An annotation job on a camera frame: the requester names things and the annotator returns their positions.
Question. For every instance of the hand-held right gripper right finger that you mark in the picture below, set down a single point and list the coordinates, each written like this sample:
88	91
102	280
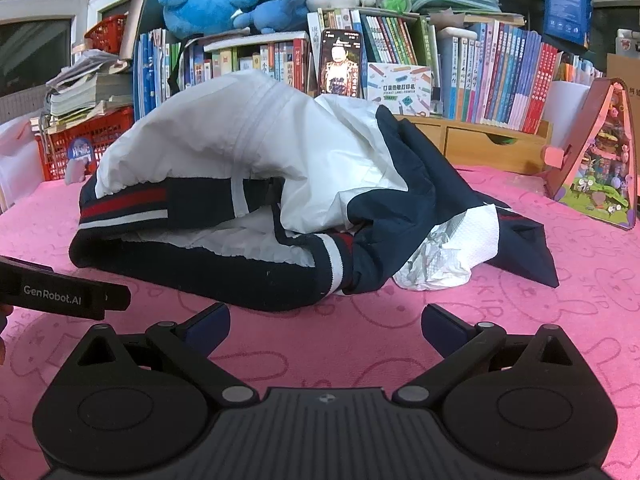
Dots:
440	330

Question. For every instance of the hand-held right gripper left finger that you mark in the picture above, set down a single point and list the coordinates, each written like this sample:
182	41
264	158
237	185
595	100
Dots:
210	327

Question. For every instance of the navy and white jacket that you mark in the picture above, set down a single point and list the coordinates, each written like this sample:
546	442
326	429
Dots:
200	125

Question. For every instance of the white plastic bag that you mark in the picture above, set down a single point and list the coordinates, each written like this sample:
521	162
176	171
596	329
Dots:
20	160

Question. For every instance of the large red plastic basket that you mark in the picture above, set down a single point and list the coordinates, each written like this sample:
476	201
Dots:
75	140

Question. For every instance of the wooden drawer organizer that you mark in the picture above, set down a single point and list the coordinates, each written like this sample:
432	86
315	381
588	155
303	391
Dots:
480	150

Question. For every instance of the stack of paper booklets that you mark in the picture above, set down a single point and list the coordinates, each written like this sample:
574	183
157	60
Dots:
85	90

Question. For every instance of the triangular pink toy house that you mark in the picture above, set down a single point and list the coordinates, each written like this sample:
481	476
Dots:
605	170

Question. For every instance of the white box with colourful print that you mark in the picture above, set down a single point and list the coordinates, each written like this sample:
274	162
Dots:
400	90

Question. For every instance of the white paper roll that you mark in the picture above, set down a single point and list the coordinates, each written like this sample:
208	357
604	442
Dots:
565	110

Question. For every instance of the small red plastic basket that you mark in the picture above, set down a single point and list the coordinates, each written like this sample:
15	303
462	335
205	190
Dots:
107	35

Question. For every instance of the row of children's storybooks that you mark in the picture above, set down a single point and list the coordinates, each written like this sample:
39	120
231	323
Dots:
240	60

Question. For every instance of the smartphone with lit screen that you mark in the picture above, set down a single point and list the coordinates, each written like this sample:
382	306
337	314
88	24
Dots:
341	65

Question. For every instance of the row of thin green-shelf books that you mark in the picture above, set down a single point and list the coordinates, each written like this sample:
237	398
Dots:
390	35

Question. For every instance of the brown cardboard box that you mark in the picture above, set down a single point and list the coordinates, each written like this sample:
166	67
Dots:
625	72

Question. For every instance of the green round toy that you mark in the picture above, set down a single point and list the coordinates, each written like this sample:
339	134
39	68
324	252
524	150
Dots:
394	0

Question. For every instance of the blue cardboard box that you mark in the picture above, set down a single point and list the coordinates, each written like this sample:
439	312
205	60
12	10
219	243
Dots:
567	0

